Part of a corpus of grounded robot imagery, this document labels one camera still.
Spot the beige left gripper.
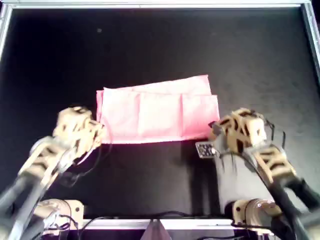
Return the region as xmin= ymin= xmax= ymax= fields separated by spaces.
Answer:
xmin=53 ymin=106 xmax=108 ymax=153

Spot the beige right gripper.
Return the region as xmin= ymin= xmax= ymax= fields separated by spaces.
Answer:
xmin=208 ymin=107 xmax=267 ymax=153

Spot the thin black servo wire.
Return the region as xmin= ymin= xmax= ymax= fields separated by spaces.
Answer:
xmin=71 ymin=123 xmax=115 ymax=187

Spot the aluminium table frame rail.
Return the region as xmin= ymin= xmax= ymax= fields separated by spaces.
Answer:
xmin=0 ymin=4 xmax=15 ymax=66
xmin=301 ymin=3 xmax=320 ymax=85
xmin=0 ymin=0 xmax=320 ymax=11
xmin=83 ymin=218 xmax=235 ymax=231

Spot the pink triangular mount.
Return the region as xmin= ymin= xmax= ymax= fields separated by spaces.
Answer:
xmin=141 ymin=219 xmax=173 ymax=240

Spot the pink terry cloth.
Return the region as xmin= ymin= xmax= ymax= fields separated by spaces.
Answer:
xmin=96 ymin=73 xmax=221 ymax=145

